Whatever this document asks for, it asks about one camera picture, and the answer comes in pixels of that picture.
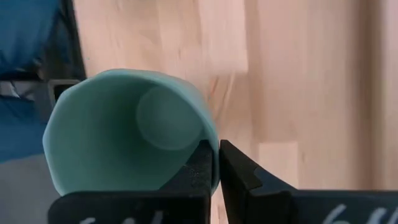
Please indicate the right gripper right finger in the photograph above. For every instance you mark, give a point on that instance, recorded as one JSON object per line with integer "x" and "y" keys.
{"x": 245, "y": 193}

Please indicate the green mug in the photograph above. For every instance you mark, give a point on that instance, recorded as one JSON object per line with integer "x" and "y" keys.
{"x": 109, "y": 140}

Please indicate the black aluminium table frame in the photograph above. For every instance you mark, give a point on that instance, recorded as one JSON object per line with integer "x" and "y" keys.
{"x": 74, "y": 46}

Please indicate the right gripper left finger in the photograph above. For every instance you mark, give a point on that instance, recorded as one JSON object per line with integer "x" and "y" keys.
{"x": 196, "y": 177}

